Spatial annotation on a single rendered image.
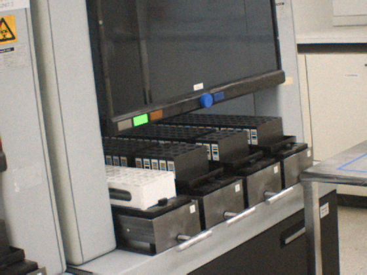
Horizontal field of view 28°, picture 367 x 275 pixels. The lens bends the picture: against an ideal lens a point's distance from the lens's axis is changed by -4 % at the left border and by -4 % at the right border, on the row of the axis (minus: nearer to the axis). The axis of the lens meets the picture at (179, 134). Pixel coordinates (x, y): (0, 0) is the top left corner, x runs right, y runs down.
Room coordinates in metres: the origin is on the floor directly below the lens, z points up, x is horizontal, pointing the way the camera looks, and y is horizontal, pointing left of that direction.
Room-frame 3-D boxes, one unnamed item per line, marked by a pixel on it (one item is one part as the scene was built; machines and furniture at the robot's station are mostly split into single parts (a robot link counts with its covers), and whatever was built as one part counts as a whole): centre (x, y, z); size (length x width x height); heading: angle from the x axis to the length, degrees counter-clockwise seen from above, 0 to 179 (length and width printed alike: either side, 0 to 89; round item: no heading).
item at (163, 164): (1.59, 0.01, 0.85); 0.12 x 0.02 x 0.06; 139
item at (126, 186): (1.53, 0.16, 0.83); 0.30 x 0.10 x 0.06; 49
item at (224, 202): (1.73, 0.17, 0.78); 0.73 x 0.14 x 0.09; 49
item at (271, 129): (1.81, -0.21, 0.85); 0.12 x 0.02 x 0.06; 138
